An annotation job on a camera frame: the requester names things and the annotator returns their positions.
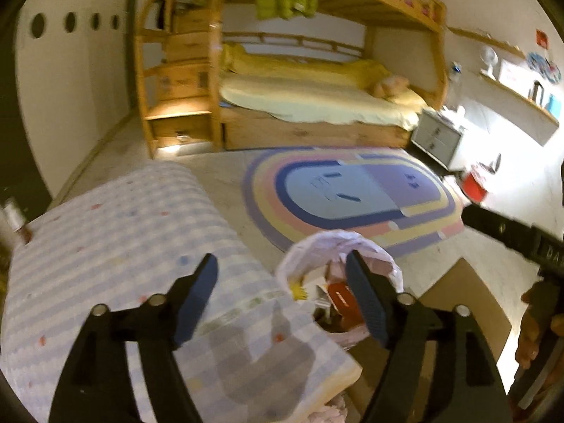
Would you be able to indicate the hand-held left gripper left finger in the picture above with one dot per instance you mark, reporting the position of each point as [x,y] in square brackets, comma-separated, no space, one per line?
[198,302]

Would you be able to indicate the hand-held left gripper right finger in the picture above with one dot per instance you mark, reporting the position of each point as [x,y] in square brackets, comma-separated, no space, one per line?
[368,302]

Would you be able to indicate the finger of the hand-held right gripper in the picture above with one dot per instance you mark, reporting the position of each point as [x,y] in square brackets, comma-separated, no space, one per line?
[498,231]

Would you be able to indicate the red printed cardboard box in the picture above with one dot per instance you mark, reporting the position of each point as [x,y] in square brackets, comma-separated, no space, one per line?
[343,302]

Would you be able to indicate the bin with pink bag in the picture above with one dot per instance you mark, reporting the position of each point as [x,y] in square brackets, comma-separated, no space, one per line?
[308,246]

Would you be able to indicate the person's right hand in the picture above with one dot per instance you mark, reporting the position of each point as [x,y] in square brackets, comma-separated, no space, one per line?
[539,330]

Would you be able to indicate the red container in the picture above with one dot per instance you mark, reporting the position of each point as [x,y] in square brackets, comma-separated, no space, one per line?
[476,185]

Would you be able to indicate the brown cardboard sheet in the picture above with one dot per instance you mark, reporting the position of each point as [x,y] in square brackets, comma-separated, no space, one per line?
[462,291]

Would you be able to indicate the oval pastel striped rug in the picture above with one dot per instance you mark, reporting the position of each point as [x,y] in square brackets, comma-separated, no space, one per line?
[352,194]

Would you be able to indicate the grey nightstand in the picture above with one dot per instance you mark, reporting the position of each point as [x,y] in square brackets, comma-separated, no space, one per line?
[436,136]

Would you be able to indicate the light blue box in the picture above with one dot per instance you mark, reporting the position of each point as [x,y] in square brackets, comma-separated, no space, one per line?
[553,103]

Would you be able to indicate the white picture card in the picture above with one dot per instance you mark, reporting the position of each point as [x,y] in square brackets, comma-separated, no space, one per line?
[513,77]

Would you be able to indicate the small white fan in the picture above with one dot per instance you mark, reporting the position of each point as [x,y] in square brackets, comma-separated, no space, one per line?
[489,61]

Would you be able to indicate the wooden bunk bed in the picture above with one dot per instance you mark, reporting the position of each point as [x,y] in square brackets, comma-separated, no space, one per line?
[308,134]

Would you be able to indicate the pink plush toy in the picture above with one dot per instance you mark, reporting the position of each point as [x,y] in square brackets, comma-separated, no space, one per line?
[390,86]

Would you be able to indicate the glass bottle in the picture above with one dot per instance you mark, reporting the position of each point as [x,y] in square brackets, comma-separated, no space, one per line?
[15,220]

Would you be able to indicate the cream mattress sheet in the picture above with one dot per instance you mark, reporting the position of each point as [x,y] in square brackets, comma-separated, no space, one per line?
[308,101]

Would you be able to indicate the wooden stair drawers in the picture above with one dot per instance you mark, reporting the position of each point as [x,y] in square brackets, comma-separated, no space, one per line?
[180,79]

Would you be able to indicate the yellow blanket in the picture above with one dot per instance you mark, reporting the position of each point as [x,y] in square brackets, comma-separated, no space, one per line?
[299,66]

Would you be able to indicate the long wooden wall shelf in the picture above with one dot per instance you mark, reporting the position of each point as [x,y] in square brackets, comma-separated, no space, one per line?
[528,105]

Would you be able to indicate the small blue wall fixture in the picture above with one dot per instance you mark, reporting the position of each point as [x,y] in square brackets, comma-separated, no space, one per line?
[456,69]

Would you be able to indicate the round blue wall decoration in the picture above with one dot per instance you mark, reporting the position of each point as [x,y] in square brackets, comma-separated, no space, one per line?
[543,67]

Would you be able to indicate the thin wooden wall shelf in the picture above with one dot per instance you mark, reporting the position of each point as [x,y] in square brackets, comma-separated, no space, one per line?
[484,39]

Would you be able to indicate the red wall sticker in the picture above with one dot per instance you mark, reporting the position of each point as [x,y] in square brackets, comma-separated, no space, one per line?
[543,38]

